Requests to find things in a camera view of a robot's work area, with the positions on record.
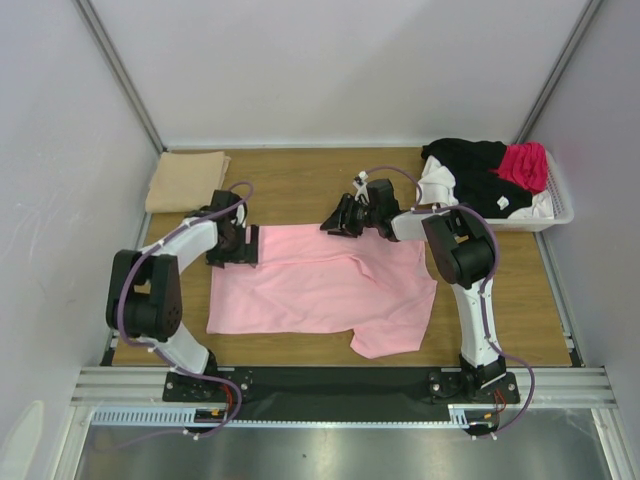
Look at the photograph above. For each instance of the pink t shirt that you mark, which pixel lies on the pink t shirt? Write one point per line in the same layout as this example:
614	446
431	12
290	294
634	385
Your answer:
309	282

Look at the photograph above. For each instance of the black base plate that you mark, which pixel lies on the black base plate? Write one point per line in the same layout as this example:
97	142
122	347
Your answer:
361	394

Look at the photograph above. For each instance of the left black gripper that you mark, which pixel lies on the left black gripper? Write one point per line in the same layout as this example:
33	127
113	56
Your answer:
246	252

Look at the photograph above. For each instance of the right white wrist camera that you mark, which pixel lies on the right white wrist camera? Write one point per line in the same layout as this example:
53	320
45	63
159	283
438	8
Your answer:
360	184

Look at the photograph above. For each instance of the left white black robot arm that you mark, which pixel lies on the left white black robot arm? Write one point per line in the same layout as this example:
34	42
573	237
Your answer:
144	302

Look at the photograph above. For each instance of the aluminium frame rail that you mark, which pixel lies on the aluminium frame rail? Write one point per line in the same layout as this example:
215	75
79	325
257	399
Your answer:
554	387

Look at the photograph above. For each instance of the crimson red t shirt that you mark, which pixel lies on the crimson red t shirt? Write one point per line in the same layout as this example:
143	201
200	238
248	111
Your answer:
525	165

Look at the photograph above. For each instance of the black t shirt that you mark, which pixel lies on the black t shirt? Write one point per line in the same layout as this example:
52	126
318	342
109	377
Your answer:
474	167

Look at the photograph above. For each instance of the grey slotted cable duct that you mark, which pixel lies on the grey slotted cable duct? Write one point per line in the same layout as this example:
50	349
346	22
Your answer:
187	417

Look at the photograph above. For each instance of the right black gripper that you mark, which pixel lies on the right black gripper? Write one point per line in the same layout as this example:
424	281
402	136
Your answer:
347	216

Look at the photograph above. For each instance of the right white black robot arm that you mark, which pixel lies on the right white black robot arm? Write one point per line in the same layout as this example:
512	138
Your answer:
464	249

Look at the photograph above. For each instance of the folded beige t shirt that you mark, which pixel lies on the folded beige t shirt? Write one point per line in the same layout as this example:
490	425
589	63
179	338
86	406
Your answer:
185	182

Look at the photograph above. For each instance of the white plastic laundry basket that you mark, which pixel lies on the white plastic laundry basket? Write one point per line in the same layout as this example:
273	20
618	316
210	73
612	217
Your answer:
563	212

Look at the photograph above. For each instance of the white t shirt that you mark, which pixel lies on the white t shirt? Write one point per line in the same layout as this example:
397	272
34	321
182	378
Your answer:
437	185

